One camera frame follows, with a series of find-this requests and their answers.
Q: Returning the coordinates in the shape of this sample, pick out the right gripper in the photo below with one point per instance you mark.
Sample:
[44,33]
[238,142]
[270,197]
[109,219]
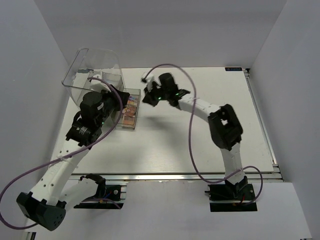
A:
[149,99]

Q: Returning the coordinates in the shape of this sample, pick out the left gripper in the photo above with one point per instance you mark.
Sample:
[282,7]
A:
[106,93]

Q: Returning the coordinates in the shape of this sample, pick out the colourful eyeshadow palette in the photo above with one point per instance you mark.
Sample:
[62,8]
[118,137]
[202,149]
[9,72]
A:
[133,100]

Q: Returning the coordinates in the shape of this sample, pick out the brown quad eyeshadow palette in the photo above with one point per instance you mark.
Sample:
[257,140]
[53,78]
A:
[128,121]

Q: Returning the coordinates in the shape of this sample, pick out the clear acrylic makeup organizer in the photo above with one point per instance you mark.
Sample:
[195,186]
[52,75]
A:
[93,70]

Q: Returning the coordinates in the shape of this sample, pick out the multicolour square palette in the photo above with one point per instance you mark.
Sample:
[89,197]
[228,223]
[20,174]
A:
[130,110]

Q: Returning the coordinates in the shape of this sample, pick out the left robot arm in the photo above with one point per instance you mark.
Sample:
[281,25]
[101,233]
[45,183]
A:
[47,203]

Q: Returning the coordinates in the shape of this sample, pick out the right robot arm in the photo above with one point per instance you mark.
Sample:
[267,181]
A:
[224,126]

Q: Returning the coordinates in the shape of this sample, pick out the black blue table label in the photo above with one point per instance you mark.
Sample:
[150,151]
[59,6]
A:
[233,69]

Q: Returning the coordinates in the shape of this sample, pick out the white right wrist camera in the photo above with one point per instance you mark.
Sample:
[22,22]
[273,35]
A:
[149,80]

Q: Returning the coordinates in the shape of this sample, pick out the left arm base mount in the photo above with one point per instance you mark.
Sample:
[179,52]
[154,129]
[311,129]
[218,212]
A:
[109,196]

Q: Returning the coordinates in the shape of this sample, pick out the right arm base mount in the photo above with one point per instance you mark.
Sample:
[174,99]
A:
[222,200]

